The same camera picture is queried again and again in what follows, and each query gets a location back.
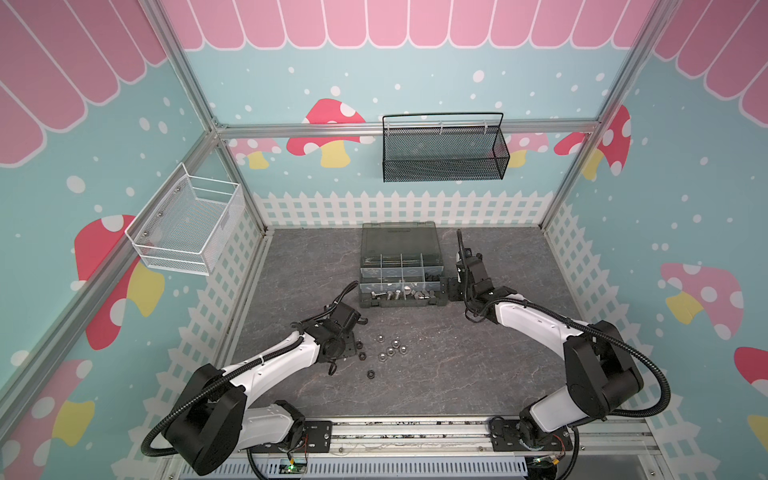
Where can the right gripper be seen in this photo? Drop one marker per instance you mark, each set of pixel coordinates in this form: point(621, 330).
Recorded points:
point(459, 287)

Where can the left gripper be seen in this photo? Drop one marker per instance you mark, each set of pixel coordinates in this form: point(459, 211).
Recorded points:
point(350, 348)

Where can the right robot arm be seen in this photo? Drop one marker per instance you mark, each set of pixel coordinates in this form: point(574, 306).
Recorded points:
point(604, 375)

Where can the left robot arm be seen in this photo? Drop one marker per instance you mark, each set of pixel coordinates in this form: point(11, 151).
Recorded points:
point(215, 415)

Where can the green plastic organizer box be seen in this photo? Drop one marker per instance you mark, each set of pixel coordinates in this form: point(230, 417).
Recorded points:
point(401, 256)

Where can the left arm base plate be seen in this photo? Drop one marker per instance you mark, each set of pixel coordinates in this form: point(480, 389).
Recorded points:
point(310, 437)

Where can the black wire mesh basket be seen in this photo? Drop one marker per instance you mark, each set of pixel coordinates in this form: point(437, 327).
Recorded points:
point(453, 146)

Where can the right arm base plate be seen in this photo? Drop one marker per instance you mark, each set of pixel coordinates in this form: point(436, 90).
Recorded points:
point(508, 435)

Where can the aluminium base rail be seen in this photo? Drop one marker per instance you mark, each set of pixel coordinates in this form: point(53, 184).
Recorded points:
point(455, 447)

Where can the white wire mesh basket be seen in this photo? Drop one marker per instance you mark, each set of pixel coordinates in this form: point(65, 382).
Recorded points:
point(187, 224)

